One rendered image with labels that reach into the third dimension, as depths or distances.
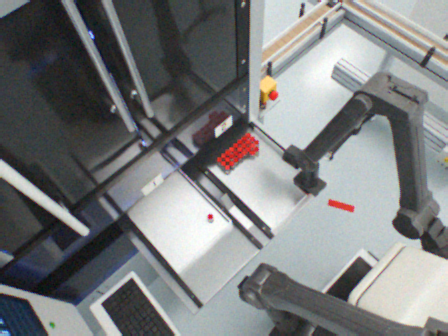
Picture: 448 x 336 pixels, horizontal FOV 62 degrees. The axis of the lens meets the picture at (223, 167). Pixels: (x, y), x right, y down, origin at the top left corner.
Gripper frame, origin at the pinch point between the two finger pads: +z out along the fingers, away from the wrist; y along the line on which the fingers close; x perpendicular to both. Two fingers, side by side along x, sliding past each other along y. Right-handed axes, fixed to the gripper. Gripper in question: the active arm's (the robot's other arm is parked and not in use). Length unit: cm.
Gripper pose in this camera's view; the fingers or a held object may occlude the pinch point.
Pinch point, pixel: (309, 194)
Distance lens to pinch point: 141.1
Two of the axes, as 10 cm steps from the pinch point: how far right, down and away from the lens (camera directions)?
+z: 1.7, 5.5, 8.2
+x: -7.2, 6.3, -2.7
